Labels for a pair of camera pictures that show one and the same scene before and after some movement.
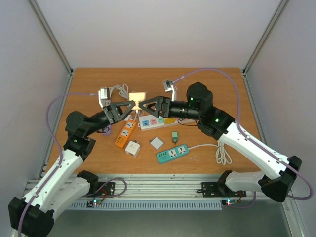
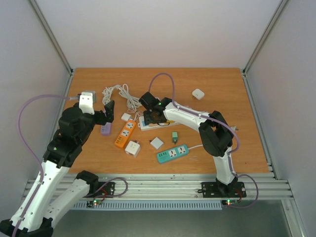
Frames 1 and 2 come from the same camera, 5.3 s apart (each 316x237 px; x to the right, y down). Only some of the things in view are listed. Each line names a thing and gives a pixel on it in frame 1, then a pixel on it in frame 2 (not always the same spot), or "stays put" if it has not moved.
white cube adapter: x=133 y=148 stays put
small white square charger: x=157 y=143 stays put
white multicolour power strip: x=152 y=122 stays put
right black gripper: x=164 y=107 → x=151 y=117
